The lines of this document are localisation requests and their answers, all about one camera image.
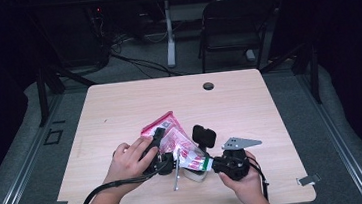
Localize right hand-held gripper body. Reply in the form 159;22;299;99
219;135;266;183

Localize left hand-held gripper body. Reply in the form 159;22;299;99
145;150;183;193

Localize red and white seasoning bag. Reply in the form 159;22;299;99
138;106;216;179

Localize person's right hand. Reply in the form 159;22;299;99
217;150;267;204

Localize person's left hand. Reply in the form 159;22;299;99
100;136;161;196

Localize white desk leg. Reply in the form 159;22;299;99
161;0;179;68

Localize white power adapter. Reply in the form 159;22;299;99
244;49;257;64

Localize dark computer tower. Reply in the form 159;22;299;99
40;2;113;73

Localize black folding chair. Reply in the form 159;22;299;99
193;0;284;76

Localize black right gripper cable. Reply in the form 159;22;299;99
248;154;271;204

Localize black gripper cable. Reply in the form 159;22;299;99
248;154;271;204
75;162;168;204

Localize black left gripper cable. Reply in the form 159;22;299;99
75;162;168;204

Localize black floor cables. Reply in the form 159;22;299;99
108;30;197;83

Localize aluminium floor rail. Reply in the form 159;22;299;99
294;64;362;204
0;92;75;204

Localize black metal frame stand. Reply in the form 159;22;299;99
257;40;324;110
32;58;103;129

